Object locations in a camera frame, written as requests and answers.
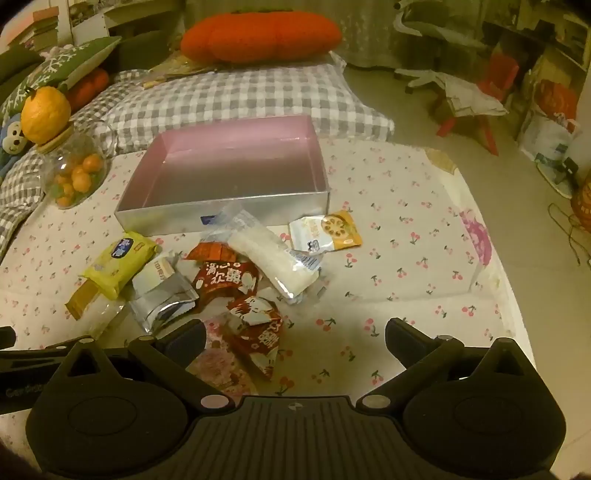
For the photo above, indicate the pink floral snack packet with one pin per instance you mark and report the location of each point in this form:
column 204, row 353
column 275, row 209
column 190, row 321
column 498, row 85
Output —
column 217, row 369

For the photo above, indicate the white crumpled cloth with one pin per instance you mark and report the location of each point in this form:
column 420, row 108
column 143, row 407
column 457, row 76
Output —
column 466, row 94

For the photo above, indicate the blue monkey plush toy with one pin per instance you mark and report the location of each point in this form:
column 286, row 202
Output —
column 14, row 138

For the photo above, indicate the silver box pink inside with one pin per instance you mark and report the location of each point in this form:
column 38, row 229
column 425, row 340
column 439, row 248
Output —
column 231, row 157

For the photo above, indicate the small orange cushion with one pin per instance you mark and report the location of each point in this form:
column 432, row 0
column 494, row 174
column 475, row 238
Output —
column 90, row 85

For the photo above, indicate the clear plastic bag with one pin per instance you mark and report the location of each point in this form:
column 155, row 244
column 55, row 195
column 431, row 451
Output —
column 180, row 69

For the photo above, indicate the stack of boxes and books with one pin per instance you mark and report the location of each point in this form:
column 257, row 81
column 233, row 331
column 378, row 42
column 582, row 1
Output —
column 37, row 27

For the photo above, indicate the yellow snack packet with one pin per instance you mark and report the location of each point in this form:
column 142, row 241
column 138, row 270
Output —
column 117, row 261

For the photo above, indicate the glass jar orange-shaped lid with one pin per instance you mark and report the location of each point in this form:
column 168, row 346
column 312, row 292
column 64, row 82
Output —
column 44, row 113

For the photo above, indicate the white orange lotus snack packet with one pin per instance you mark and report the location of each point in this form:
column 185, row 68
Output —
column 332, row 233

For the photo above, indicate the cluster of small oranges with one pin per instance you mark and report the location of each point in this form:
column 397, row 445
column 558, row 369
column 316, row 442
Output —
column 76, row 177

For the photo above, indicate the white bookshelf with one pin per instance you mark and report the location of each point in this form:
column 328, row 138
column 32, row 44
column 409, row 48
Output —
column 92, row 18

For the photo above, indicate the white bag orange print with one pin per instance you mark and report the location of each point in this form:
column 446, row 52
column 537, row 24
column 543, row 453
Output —
column 545, row 134

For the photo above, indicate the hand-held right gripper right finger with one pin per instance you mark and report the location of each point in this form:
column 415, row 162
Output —
column 401, row 337

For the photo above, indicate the large orange pumpkin cushion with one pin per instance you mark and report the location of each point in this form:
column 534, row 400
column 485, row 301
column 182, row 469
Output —
column 258, row 37

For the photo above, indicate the pink plush toy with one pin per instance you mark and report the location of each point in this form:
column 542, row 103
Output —
column 55, row 51

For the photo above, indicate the red white snack packet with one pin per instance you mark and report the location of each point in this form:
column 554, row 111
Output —
column 256, row 337
column 221, row 279

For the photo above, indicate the cream and silver foil packet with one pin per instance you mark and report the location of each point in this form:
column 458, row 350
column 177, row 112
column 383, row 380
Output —
column 161, row 304

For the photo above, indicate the grey checkered blanket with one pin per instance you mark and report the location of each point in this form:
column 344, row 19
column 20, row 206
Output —
column 18, row 194

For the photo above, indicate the grey office chair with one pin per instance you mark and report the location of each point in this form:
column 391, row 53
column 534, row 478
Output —
column 429, row 27

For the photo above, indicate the grey checkered pillow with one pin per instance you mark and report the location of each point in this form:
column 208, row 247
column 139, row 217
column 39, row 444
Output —
column 240, row 97

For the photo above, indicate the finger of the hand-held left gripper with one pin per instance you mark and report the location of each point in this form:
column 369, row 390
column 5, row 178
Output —
column 6, row 337
column 37, row 354

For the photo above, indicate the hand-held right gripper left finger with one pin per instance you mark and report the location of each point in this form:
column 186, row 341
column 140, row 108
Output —
column 189, row 337

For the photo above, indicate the dark desk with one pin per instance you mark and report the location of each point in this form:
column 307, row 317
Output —
column 531, row 32

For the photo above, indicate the green snowflake cushion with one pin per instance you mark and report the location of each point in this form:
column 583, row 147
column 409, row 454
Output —
column 55, row 64

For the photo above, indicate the dark green sofa cushion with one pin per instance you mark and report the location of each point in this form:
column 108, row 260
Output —
column 14, row 64

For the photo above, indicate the red child chair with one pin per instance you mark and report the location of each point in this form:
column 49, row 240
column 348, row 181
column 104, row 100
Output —
column 501, row 69

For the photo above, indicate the pink flower print mattress pad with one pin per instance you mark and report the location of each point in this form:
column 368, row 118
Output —
column 475, row 235

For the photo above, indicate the gold brown snack packet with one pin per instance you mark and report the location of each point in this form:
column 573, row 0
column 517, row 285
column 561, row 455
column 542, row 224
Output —
column 78, row 297

